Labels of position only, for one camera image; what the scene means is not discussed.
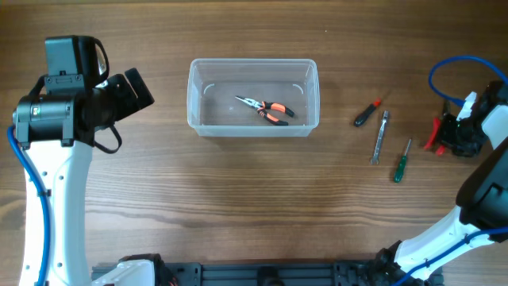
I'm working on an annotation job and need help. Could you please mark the black red screwdriver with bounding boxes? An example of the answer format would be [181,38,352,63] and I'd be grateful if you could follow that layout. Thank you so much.
[353,99,382,127]

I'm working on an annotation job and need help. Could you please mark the red handled snips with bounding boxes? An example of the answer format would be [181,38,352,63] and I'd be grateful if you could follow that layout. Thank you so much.
[423,99,450,157]

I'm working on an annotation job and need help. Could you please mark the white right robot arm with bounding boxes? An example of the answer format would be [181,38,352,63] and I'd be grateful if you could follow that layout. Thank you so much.
[369,80,507,285]

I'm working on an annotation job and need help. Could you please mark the silver combination wrench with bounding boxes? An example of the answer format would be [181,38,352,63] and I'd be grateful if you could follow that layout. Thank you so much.
[370,110,390,165]

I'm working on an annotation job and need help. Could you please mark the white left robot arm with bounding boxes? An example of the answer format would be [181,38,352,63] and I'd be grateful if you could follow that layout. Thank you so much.
[7,68,154,285]

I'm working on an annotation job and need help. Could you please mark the green handled screwdriver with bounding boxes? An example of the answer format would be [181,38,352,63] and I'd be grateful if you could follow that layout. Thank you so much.
[393,138,412,183]

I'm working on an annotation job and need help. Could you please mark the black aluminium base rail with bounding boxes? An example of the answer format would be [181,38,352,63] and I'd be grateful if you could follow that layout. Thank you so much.
[90,260,444,286]

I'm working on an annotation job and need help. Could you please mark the clear plastic container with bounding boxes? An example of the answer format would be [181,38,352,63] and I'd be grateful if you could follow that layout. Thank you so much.
[187,58,320,137]

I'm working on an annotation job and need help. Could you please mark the orange black needle-nose pliers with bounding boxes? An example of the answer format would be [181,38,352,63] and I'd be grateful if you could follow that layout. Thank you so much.
[234,95,296,127]

